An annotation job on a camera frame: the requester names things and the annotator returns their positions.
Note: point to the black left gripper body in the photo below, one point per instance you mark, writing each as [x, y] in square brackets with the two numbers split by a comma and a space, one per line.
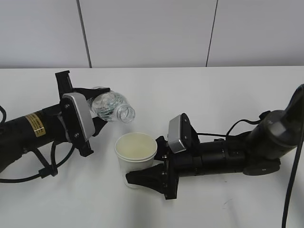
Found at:
[72, 127]

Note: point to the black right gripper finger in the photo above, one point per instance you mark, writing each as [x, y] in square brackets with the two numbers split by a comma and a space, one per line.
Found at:
[161, 148]
[152, 178]

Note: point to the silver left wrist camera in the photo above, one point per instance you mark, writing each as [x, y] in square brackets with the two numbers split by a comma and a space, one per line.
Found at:
[83, 115]

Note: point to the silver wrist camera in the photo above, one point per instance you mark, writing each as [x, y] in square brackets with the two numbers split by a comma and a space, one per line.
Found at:
[83, 115]
[181, 134]

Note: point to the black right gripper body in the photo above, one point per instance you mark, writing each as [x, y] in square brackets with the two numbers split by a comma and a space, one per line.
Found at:
[172, 178]

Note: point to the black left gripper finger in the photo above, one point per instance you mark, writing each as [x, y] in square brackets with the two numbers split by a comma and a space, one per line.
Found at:
[98, 124]
[90, 93]

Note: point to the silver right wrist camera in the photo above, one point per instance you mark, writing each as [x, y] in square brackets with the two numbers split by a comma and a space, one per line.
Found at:
[181, 134]

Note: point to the white paper cup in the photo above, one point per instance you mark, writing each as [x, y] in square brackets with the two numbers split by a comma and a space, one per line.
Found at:
[135, 151]

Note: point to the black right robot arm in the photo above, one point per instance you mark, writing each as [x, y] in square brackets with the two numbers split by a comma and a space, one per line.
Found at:
[252, 153]

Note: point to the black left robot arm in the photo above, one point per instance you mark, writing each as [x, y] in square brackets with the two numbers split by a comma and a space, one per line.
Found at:
[52, 133]

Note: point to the clear green-label water bottle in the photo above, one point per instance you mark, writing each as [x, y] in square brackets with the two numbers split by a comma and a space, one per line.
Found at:
[112, 107]

